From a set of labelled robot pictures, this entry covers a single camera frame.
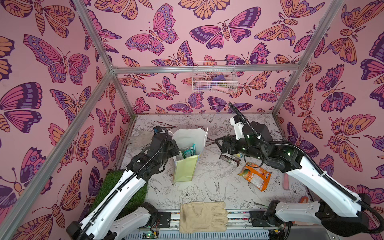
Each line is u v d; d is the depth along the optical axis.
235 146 0.54
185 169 0.73
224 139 0.54
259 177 0.85
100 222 0.38
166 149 0.53
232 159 0.95
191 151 0.89
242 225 0.73
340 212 0.39
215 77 0.95
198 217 0.74
